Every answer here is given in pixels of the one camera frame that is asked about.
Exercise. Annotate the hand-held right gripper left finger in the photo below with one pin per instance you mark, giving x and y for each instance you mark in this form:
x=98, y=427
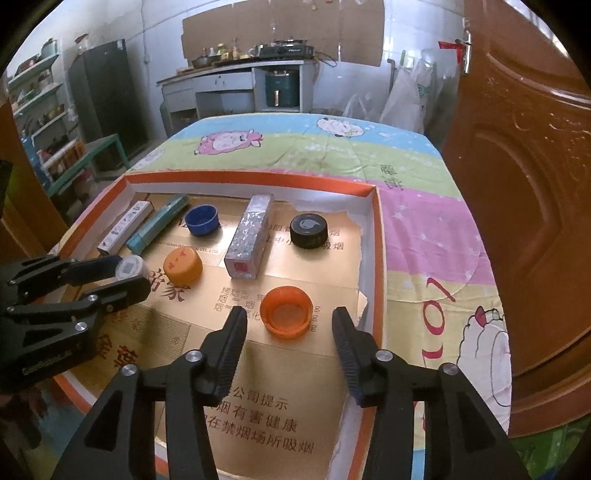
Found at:
x=231, y=360

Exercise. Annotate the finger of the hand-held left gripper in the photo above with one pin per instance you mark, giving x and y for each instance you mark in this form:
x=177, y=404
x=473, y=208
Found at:
x=129, y=290
x=92, y=270

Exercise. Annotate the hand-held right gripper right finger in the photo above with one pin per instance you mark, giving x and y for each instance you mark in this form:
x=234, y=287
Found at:
x=348, y=364

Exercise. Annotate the white bottle cap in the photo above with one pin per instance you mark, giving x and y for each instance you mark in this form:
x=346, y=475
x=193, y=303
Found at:
x=129, y=266

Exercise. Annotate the shallow cardboard tray box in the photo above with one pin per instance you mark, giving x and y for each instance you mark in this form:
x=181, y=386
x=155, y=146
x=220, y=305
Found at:
x=277, y=369

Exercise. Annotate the white printed slim box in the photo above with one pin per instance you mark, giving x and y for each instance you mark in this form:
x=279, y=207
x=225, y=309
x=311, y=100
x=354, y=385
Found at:
x=125, y=226

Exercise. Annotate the light orange bottle cap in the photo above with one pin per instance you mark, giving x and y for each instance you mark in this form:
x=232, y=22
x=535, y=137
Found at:
x=183, y=265

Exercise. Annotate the dark orange bottle cap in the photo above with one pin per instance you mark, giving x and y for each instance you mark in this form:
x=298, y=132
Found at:
x=286, y=314

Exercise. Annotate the blue bottle cap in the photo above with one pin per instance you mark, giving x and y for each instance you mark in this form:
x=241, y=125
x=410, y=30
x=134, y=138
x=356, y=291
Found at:
x=202, y=220

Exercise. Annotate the black bottle cap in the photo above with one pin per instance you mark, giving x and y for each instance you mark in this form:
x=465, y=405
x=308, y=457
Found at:
x=308, y=228

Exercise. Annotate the teal slim box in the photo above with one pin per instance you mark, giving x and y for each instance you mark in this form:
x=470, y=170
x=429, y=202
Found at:
x=159, y=221

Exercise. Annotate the brown wooden door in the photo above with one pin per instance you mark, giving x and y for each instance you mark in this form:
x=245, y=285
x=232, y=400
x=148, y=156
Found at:
x=531, y=184
x=18, y=184

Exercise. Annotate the green stool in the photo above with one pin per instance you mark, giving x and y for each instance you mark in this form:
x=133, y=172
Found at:
x=108, y=152

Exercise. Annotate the glittery box with pink end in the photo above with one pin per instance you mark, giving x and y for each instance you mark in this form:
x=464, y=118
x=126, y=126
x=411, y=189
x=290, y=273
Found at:
x=249, y=240

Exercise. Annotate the sheep printed blanket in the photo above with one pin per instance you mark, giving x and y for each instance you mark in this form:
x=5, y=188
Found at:
x=415, y=221

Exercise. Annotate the green storage shelf rack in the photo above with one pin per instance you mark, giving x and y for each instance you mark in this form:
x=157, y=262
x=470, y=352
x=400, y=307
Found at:
x=41, y=115

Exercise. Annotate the black refrigerator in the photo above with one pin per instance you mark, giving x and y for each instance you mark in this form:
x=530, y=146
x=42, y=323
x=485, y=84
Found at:
x=108, y=92

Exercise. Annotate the green cardboard carton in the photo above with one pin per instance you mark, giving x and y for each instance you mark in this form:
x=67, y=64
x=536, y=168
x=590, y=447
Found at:
x=545, y=447

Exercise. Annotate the grey kitchen counter cabinet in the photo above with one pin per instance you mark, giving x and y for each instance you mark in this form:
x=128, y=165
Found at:
x=221, y=87

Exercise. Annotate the metal wok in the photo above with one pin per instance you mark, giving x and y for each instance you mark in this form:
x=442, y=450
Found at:
x=203, y=60

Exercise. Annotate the condiment bottle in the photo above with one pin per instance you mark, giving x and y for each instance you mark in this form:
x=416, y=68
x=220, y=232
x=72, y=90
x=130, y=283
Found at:
x=235, y=48
x=220, y=50

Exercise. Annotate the small white plastic bag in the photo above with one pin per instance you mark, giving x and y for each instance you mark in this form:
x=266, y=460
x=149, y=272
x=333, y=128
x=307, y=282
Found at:
x=358, y=104

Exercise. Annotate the large white plastic bag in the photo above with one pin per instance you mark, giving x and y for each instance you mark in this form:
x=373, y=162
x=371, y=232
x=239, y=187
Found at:
x=415, y=92

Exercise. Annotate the black gas stove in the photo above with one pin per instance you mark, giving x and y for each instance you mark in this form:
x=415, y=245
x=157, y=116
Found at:
x=284, y=48

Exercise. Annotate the cardboard sheet on wall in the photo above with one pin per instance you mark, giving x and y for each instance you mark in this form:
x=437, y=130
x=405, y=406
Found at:
x=277, y=23

